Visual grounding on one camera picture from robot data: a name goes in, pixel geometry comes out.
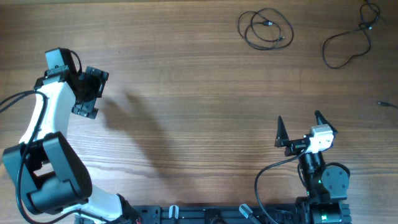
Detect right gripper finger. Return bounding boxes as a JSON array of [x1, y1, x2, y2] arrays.
[[314, 110, 338, 136], [274, 116, 289, 147]]

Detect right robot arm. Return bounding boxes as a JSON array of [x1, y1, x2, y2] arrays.
[[275, 111, 352, 224]]

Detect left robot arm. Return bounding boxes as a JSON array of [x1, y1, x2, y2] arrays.
[[1, 48, 142, 223]]

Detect right black camera cable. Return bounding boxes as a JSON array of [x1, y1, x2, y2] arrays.
[[254, 138, 312, 224]]

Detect black camera cable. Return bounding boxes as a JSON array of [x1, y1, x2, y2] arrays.
[[254, 138, 312, 224], [0, 90, 125, 224]]

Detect black cable end at edge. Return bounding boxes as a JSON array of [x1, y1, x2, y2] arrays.
[[377, 101, 398, 110]]

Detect left black camera cable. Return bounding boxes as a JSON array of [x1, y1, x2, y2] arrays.
[[0, 90, 125, 224]]

